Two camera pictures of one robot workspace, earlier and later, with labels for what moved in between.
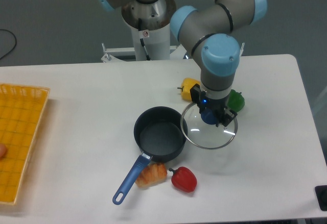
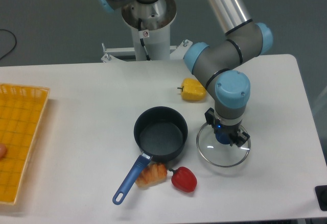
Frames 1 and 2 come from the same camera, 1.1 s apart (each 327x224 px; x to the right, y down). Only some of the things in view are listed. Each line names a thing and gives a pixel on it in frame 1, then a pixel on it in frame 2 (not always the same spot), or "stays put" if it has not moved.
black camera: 196,94 -> 210,117
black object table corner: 321,191 stays put
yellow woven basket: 21,107 stays put
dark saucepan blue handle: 160,133 stays put
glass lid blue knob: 199,128 -> 220,154
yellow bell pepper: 188,83 stays put
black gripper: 224,116 -> 239,140
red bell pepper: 183,178 stays put
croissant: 153,174 stays put
